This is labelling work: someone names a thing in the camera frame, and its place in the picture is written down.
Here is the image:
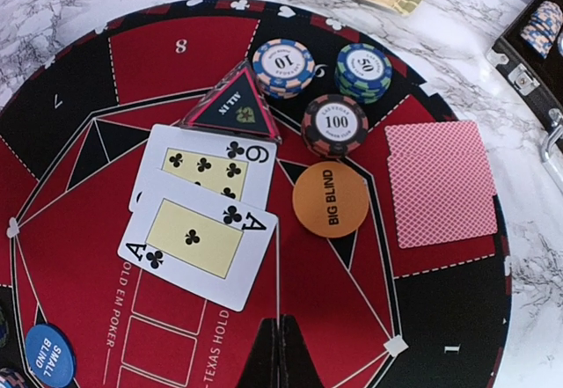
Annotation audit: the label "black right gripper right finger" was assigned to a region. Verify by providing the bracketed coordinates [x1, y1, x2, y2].
[280, 315, 324, 388]

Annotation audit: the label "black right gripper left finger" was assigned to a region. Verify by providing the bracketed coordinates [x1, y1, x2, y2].
[236, 318, 278, 388]

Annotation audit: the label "ace of clubs card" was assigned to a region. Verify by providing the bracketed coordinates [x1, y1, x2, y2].
[118, 169, 278, 311]

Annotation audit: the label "orange big blind button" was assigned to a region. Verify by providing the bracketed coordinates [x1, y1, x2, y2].
[292, 161, 369, 238]

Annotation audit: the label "six of clubs card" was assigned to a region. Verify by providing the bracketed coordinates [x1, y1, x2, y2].
[128, 124, 277, 211]

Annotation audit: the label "blue small blind button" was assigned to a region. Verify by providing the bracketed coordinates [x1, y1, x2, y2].
[25, 324, 77, 387]

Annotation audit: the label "dealt red card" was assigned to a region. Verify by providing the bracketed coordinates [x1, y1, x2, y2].
[387, 152, 497, 249]
[384, 121, 486, 156]

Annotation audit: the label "blue orange chip stack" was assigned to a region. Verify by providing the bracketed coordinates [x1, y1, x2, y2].
[252, 39, 316, 99]
[0, 368, 27, 388]

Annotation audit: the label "black triangular all-in marker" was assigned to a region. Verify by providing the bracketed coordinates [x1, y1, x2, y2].
[179, 60, 282, 143]

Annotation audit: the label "green blue chip stack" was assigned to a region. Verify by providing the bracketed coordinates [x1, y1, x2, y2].
[0, 306, 10, 348]
[334, 43, 392, 104]

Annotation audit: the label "round red black poker mat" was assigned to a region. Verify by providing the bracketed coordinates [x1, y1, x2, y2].
[1, 0, 511, 387]

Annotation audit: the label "black poker chip case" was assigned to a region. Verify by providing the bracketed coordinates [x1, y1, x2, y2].
[486, 0, 563, 165]

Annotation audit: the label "blue white chips in case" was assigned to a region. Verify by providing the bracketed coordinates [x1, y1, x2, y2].
[520, 1, 562, 59]

